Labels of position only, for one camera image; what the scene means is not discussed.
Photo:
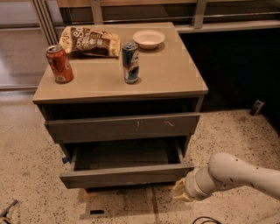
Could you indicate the orange soda can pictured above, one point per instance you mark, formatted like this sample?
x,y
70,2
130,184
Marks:
x,y
59,64

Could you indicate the blue white drink can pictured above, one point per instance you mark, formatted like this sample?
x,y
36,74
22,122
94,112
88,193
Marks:
x,y
130,62

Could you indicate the brown chip bag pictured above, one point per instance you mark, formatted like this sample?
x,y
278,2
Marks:
x,y
90,41

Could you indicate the small black floor bracket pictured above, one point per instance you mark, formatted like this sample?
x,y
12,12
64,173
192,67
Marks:
x,y
256,108

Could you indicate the metal tool on floor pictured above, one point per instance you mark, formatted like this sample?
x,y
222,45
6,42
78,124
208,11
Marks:
x,y
3,214

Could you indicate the grey drawer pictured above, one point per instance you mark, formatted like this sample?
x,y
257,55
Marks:
x,y
122,127
125,164

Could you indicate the metal window railing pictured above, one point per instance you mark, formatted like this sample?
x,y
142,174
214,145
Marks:
x,y
187,15

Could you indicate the foam-covered gripper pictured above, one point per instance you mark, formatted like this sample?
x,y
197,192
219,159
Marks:
x,y
190,185

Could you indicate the white paper bowl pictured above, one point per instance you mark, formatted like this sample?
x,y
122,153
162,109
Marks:
x,y
148,39

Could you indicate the grey drawer cabinet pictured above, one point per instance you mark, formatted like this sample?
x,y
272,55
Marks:
x,y
169,83

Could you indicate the grey top drawer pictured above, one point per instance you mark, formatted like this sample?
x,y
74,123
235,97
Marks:
x,y
122,127

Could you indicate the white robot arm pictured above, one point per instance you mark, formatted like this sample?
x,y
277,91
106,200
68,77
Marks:
x,y
224,172

